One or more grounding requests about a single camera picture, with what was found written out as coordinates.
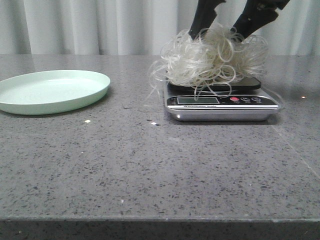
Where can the white vermicelli noodle bundle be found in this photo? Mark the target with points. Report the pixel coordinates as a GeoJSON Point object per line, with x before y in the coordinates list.
{"type": "Point", "coordinates": [213, 58]}

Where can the silver black kitchen scale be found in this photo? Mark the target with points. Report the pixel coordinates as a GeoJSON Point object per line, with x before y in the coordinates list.
{"type": "Point", "coordinates": [246, 101]}

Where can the white pleated curtain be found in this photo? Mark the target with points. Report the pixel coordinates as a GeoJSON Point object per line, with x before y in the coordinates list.
{"type": "Point", "coordinates": [134, 27]}

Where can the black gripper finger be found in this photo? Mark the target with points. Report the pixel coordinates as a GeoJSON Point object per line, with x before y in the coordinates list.
{"type": "Point", "coordinates": [255, 15]}
{"type": "Point", "coordinates": [204, 16]}

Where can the mint green plastic plate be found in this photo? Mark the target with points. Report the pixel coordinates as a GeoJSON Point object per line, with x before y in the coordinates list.
{"type": "Point", "coordinates": [52, 92]}

